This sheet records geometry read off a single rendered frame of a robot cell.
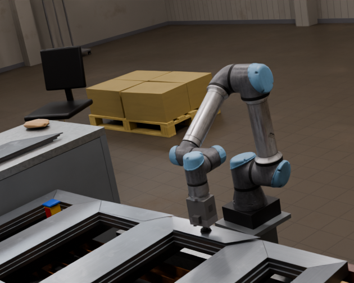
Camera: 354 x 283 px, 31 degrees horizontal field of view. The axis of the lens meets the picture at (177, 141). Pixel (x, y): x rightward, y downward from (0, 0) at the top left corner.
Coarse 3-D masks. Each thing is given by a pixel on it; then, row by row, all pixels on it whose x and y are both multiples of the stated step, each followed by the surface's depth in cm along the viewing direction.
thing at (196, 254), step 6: (120, 234) 294; (180, 252) 267; (186, 252) 265; (192, 252) 264; (198, 252) 264; (186, 258) 266; (192, 258) 263; (198, 258) 261; (204, 258) 258; (276, 276) 236; (282, 276) 235; (270, 282) 236; (276, 282) 234; (282, 282) 232; (288, 282) 230
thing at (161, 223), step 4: (156, 220) 256; (160, 220) 256; (164, 220) 255; (148, 224) 254; (152, 224) 254; (156, 224) 253; (160, 224) 252; (164, 224) 252; (168, 224) 251; (172, 224) 250; (164, 228) 248; (168, 228) 248; (172, 228) 247
